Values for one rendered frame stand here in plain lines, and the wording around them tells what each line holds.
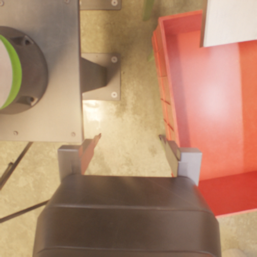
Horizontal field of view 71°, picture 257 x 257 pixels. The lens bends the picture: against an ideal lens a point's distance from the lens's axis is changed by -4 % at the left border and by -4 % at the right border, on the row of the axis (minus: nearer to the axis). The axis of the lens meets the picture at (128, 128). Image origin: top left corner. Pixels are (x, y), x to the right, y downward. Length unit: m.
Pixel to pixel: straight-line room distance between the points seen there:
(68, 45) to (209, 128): 0.61
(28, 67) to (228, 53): 0.66
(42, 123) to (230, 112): 0.67
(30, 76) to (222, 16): 0.37
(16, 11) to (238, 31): 0.43
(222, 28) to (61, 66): 0.33
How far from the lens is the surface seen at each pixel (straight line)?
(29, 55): 0.34
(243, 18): 0.49
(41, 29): 0.38
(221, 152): 0.85
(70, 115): 0.36
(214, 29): 0.46
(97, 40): 1.30
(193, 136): 0.78
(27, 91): 0.34
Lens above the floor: 1.25
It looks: 75 degrees down
